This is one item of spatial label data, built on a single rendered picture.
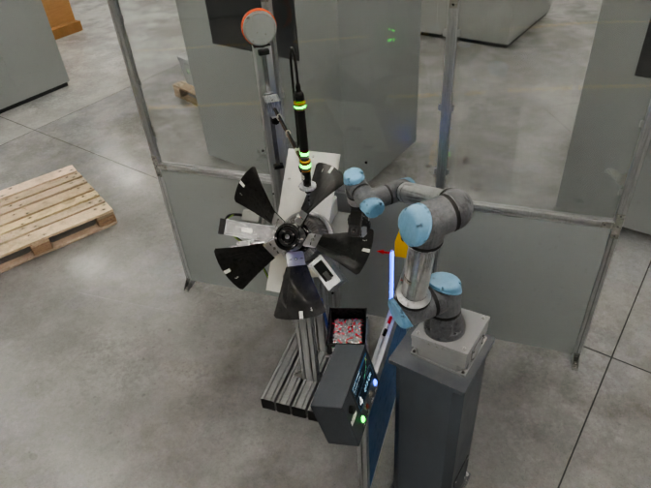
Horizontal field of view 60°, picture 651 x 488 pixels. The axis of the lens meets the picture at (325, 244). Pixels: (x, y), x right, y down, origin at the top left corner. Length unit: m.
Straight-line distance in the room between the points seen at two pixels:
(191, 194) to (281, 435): 1.53
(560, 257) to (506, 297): 0.41
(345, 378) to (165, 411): 1.82
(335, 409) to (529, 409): 1.81
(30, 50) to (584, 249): 6.52
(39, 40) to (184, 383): 5.31
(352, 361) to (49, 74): 6.66
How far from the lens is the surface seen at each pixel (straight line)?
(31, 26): 7.84
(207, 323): 3.86
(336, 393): 1.79
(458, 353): 2.09
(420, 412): 2.36
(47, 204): 5.29
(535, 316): 3.45
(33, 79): 7.90
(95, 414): 3.62
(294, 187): 2.73
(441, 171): 2.94
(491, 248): 3.16
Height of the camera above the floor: 2.68
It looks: 38 degrees down
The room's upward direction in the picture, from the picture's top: 4 degrees counter-clockwise
